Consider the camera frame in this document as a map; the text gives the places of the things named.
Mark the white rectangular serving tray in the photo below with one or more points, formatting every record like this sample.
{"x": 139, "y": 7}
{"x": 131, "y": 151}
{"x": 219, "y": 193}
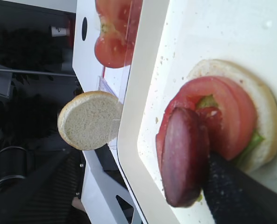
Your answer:
{"x": 173, "y": 36}

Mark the round sausage meat slice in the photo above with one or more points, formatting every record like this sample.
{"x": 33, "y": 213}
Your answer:
{"x": 185, "y": 158}

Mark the tomato slice on bun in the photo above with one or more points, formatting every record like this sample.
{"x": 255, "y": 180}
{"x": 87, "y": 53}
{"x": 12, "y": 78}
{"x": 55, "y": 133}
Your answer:
{"x": 223, "y": 106}

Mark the lettuce under tomato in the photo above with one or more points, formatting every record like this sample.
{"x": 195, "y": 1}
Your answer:
{"x": 256, "y": 138}

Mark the standing tomato slices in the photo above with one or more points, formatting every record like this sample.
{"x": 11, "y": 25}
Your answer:
{"x": 110, "y": 47}

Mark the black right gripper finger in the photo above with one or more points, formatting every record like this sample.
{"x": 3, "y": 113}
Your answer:
{"x": 235, "y": 198}

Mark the lower left acrylic holder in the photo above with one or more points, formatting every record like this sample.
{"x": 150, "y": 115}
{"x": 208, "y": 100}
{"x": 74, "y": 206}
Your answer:
{"x": 115, "y": 110}

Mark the standing bun half left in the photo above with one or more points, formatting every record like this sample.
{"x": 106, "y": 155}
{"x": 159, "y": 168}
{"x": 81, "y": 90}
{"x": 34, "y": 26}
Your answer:
{"x": 83, "y": 122}

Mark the bottom bun on tray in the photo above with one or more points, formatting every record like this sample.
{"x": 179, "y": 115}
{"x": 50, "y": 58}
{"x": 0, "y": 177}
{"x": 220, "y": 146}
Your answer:
{"x": 265, "y": 105}

